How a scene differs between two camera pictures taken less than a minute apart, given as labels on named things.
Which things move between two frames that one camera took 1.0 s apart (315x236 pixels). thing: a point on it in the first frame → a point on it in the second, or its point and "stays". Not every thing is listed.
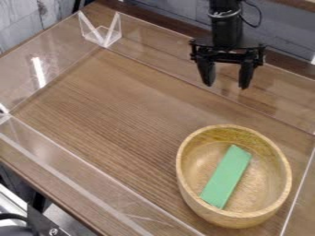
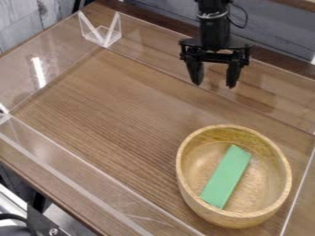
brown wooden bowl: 262,186 stays
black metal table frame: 31,194 stays
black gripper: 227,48 → 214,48
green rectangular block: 226,177 stays
